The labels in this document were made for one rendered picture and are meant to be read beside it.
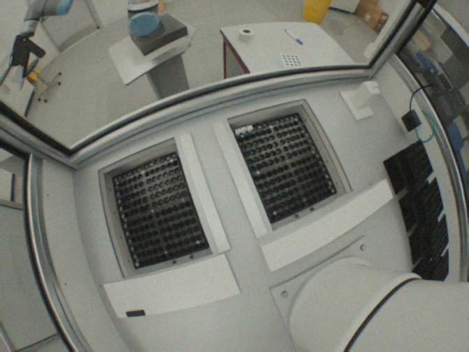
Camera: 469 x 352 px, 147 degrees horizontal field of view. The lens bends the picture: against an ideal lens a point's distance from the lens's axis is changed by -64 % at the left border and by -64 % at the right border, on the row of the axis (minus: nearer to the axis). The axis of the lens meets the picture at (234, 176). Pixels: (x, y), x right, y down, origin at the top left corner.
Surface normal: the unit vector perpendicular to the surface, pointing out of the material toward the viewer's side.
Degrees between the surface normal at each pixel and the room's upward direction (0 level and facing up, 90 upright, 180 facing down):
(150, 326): 0
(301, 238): 0
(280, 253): 0
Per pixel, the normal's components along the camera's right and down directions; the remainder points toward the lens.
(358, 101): -0.93, 0.34
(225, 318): 0.03, -0.25
